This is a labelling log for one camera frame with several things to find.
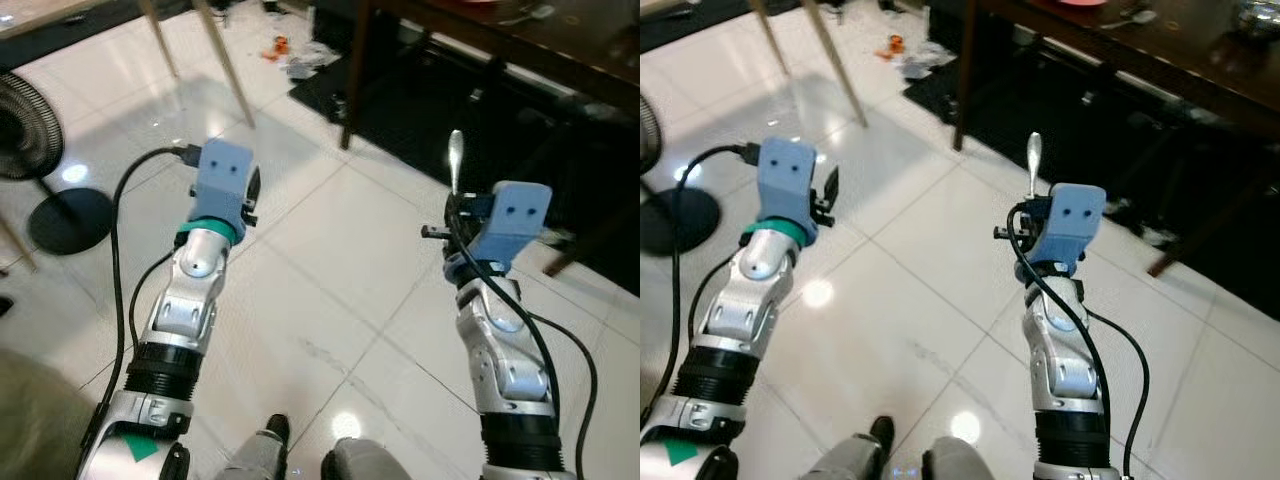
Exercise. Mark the dark wooden dining table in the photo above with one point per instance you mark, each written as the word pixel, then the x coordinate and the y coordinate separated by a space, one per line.
pixel 520 40
pixel 1130 40

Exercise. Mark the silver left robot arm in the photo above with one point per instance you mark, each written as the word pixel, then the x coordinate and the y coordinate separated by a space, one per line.
pixel 190 290
pixel 745 290

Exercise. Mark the light wooden leg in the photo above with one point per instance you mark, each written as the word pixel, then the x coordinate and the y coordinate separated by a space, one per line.
pixel 15 240

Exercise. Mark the red plate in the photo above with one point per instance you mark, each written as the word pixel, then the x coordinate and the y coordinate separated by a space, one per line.
pixel 1065 3

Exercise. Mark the black standing fan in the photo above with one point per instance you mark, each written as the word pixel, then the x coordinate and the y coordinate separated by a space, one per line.
pixel 670 215
pixel 30 130

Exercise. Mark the light wooden table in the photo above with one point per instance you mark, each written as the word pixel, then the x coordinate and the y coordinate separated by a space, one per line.
pixel 220 70
pixel 835 70

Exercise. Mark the shiny metal bowl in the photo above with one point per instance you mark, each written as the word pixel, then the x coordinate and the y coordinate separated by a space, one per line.
pixel 1258 20

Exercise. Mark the small orange toy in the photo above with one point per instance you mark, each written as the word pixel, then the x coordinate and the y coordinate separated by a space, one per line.
pixel 892 46
pixel 277 46

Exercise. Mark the olive green fabric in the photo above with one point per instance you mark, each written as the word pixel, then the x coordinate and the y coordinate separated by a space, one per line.
pixel 40 420

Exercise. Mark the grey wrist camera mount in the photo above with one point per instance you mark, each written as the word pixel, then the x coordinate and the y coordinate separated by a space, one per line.
pixel 225 180
pixel 510 220
pixel 1070 220
pixel 785 185

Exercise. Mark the grey right robot leg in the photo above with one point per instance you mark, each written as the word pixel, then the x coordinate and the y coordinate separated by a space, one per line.
pixel 960 460
pixel 365 462

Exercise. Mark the grey left robot leg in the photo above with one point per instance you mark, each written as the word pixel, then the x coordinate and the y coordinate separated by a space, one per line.
pixel 855 455
pixel 255 455

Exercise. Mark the black floor rug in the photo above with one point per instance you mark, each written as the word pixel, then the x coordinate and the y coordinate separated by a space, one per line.
pixel 60 45
pixel 690 30

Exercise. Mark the dark brown chair leg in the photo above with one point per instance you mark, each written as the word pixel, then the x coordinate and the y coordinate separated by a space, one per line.
pixel 1210 225
pixel 590 240

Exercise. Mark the grey robot leg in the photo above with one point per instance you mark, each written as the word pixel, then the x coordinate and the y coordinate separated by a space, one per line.
pixel 255 455
pixel 960 460
pixel 855 455
pixel 365 462

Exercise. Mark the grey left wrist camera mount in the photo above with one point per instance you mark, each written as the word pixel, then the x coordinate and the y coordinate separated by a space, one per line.
pixel 785 185
pixel 225 180

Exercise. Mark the silver metal spoon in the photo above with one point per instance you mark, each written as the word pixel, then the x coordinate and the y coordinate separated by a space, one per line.
pixel 456 160
pixel 1034 165

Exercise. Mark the clear plastic wrapper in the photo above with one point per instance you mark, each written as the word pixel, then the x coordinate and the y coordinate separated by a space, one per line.
pixel 305 68
pixel 918 68

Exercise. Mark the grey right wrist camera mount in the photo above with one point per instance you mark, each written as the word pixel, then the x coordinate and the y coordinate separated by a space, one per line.
pixel 510 220
pixel 1070 220

